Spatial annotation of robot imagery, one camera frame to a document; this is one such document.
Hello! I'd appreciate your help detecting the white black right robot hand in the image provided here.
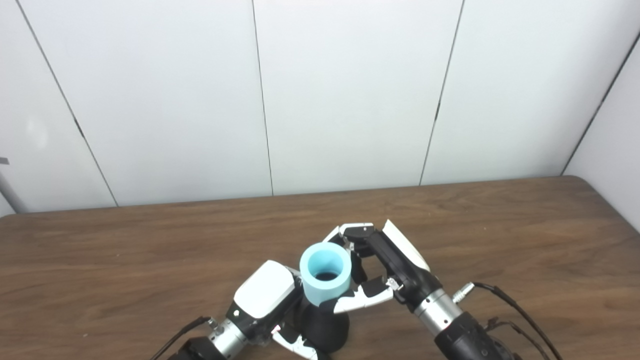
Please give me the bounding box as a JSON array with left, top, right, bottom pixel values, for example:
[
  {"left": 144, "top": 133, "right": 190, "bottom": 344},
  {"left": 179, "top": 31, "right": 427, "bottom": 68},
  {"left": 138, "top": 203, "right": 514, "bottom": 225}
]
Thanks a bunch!
[{"left": 320, "top": 219, "right": 445, "bottom": 315}]

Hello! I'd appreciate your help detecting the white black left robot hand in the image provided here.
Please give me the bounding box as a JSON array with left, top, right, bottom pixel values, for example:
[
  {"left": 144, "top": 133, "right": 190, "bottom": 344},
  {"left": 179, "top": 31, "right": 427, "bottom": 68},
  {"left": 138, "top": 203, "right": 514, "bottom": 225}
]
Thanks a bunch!
[{"left": 225, "top": 260, "right": 331, "bottom": 360}]

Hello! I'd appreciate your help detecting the light-blue short hose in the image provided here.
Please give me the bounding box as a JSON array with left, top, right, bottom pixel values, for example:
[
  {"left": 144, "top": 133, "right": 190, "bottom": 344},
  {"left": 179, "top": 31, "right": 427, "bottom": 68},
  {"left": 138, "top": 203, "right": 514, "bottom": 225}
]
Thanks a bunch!
[{"left": 299, "top": 242, "right": 353, "bottom": 307}]

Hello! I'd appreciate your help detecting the black funnel-shaped nozzle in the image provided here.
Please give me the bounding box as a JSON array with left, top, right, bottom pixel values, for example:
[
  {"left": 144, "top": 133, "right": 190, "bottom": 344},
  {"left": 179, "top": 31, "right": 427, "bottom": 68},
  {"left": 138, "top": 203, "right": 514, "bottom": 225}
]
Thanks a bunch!
[{"left": 295, "top": 299, "right": 351, "bottom": 354}]

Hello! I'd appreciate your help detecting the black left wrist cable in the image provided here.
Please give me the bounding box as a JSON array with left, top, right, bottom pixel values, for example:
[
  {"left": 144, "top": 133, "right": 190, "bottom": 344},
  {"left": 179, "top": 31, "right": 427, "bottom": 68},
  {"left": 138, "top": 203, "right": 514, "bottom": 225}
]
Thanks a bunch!
[{"left": 149, "top": 315, "right": 218, "bottom": 360}]

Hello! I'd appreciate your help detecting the thick black right wrist cable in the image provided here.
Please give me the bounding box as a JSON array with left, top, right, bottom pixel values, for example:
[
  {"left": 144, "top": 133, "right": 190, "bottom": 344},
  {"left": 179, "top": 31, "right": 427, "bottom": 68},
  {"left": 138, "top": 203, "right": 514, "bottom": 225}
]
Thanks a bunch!
[{"left": 452, "top": 281, "right": 563, "bottom": 360}]

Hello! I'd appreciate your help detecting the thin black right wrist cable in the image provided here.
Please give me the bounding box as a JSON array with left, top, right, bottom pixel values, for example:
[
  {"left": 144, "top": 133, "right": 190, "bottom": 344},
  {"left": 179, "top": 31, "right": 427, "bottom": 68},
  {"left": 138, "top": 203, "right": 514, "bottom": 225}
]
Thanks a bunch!
[{"left": 485, "top": 317, "right": 548, "bottom": 360}]

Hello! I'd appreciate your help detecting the grey wall corner post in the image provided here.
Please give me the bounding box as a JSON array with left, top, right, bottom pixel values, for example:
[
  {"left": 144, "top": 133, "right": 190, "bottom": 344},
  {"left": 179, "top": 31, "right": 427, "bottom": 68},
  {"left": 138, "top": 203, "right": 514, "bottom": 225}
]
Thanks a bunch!
[{"left": 0, "top": 171, "right": 28, "bottom": 215}]

